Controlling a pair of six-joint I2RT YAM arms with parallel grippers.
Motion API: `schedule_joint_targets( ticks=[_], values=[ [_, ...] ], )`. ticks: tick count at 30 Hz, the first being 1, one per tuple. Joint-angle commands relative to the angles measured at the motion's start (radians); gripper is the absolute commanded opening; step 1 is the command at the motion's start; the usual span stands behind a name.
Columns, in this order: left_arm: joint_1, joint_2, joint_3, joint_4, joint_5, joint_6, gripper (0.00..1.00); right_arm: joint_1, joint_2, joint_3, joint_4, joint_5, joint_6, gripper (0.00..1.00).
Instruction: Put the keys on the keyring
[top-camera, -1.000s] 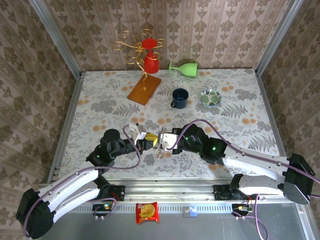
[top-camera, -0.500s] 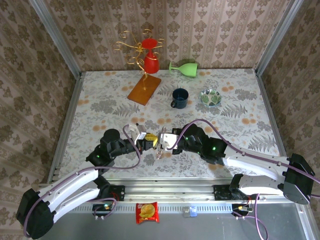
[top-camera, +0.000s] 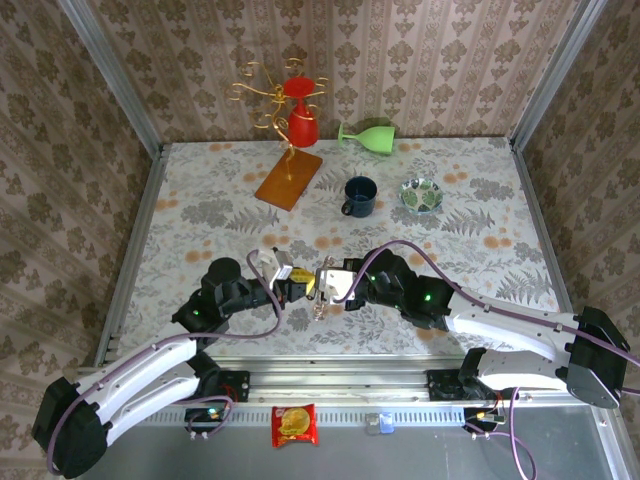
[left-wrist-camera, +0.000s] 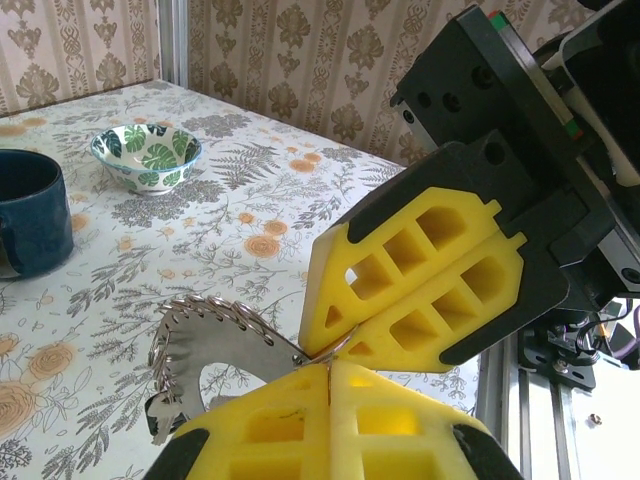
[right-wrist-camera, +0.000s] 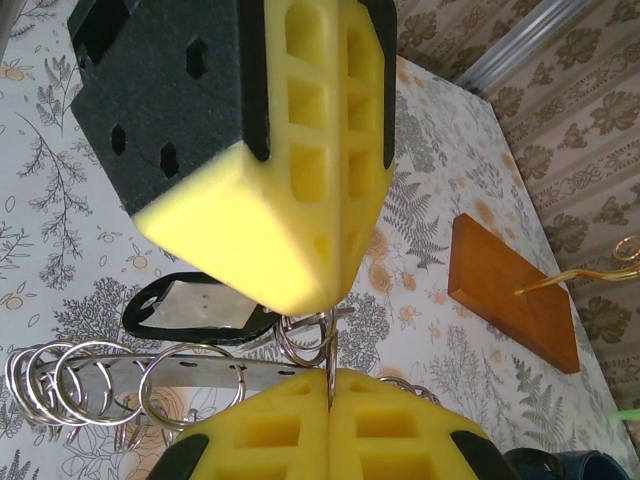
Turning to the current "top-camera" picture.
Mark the aluminium frame post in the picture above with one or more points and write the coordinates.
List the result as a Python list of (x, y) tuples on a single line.
[(554, 75), (112, 75)]

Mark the green wine glass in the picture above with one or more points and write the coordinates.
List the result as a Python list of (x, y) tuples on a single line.
[(377, 139)]

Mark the red snack packet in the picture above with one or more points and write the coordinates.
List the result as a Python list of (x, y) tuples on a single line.
[(295, 425)]

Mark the dark blue mug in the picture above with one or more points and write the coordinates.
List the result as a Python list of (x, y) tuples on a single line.
[(367, 207)]

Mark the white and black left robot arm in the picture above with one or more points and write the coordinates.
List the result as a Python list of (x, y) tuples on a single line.
[(140, 362)]

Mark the red wine glass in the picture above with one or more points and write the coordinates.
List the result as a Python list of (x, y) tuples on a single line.
[(302, 127)]

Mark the small black controller board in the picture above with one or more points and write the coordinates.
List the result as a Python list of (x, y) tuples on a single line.
[(480, 416), (205, 416)]

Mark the aluminium table side rail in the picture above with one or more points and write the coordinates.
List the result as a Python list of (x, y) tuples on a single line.
[(546, 240), (131, 260)]

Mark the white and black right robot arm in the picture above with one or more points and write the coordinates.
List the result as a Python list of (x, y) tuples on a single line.
[(500, 325)]

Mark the aluminium front rail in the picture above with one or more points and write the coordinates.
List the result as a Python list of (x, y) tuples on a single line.
[(340, 385)]

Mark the small silver blue clip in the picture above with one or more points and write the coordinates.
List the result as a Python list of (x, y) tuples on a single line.
[(379, 423)]

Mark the leaf pattern bowl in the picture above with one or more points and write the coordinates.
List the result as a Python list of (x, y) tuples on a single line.
[(420, 196)]

